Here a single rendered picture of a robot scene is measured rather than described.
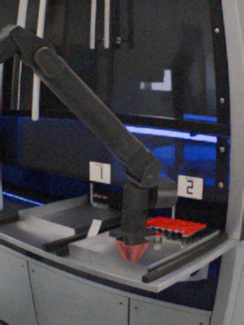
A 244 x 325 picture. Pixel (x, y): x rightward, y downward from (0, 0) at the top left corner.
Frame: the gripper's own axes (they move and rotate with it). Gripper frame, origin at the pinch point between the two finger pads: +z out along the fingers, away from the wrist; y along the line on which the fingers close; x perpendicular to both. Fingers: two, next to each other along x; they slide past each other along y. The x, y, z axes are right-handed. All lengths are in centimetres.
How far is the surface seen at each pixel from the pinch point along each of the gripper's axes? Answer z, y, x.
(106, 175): -16, 34, 38
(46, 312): 52, 42, 77
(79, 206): -3, 38, 53
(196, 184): -17.4, 33.9, 4.5
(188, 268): 0.9, 10.0, -10.9
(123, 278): 2.8, -3.7, -1.2
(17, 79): -48, 30, 85
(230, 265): 6.5, 37.0, -10.3
